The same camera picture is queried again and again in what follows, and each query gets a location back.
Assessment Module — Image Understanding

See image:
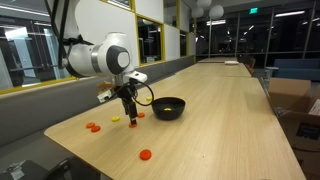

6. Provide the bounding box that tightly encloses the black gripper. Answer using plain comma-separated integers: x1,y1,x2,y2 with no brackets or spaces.
116,79,137,125

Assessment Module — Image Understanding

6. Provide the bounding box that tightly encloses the orange disc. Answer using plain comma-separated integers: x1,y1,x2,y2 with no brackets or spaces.
86,122,95,128
129,123,137,128
91,126,101,132

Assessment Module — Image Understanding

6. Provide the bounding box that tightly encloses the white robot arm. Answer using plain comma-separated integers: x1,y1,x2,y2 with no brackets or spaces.
44,0,145,125

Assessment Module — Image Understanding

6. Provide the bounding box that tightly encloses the black bowl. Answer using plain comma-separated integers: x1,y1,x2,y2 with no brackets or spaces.
152,97,186,120

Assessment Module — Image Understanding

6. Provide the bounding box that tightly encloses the red disc far left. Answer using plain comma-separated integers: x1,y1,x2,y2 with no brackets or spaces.
138,112,145,118

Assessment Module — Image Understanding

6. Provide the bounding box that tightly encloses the yellow disc lower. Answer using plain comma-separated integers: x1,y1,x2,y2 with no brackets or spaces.
112,116,120,122

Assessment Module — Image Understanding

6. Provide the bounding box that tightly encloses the orange disc under gripper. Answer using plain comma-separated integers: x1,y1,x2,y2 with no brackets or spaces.
91,126,101,132

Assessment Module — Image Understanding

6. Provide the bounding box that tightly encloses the orange disc behind finger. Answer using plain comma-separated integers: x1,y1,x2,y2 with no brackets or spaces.
86,122,95,128

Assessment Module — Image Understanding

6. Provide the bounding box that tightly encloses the red disc near edge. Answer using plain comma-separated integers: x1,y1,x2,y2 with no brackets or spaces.
139,149,152,160

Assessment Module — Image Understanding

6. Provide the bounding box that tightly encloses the wooden table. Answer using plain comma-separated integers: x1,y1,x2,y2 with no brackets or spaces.
198,57,238,63
178,63,251,77

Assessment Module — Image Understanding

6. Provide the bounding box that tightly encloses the grey sofa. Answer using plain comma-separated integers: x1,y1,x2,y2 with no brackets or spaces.
0,54,196,174

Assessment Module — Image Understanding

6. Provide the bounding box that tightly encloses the white plate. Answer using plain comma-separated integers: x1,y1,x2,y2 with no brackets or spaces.
224,61,239,65

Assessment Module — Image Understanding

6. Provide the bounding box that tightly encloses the cardboard box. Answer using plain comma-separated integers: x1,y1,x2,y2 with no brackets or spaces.
268,78,320,180

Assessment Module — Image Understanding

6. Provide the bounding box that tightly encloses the blue sofa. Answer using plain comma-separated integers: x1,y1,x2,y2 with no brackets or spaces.
274,59,320,81

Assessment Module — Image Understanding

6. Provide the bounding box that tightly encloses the black cable loop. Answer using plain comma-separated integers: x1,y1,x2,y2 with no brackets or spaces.
129,79,155,108

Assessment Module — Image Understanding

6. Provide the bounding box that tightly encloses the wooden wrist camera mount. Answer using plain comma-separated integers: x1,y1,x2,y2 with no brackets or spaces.
97,81,116,103

